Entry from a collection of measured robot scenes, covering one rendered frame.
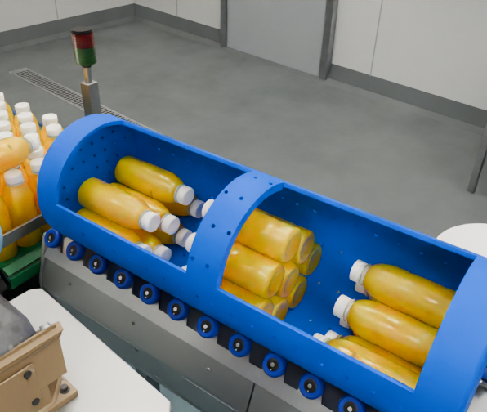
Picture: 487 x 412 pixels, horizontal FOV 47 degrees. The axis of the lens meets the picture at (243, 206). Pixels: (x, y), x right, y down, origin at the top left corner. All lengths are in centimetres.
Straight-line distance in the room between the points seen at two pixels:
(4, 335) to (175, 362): 56
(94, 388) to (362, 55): 414
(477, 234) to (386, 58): 338
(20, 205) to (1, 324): 70
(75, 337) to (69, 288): 52
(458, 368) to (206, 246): 42
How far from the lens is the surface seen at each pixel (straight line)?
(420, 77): 447
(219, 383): 111
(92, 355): 80
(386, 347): 96
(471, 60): 428
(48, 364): 70
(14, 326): 67
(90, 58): 173
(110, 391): 75
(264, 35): 519
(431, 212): 328
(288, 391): 103
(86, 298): 130
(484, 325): 80
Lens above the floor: 174
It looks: 34 degrees down
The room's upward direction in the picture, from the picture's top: 2 degrees clockwise
